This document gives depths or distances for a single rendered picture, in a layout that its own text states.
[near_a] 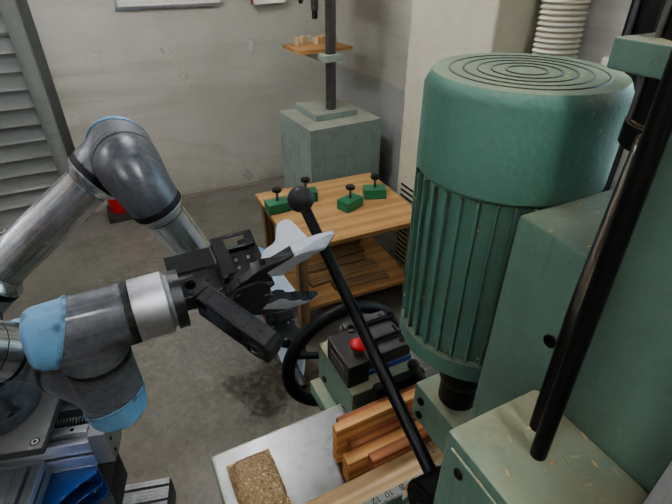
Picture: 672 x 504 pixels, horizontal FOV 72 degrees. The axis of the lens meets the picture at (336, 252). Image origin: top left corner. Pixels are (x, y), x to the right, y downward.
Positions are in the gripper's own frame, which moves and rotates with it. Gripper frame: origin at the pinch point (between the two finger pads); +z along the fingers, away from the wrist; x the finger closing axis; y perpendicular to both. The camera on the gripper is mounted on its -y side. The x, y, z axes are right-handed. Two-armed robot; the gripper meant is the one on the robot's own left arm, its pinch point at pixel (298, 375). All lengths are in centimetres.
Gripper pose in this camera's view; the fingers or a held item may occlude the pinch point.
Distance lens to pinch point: 113.3
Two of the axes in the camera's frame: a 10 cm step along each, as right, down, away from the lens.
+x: -8.9, 2.4, -3.7
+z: 3.9, 8.5, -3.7
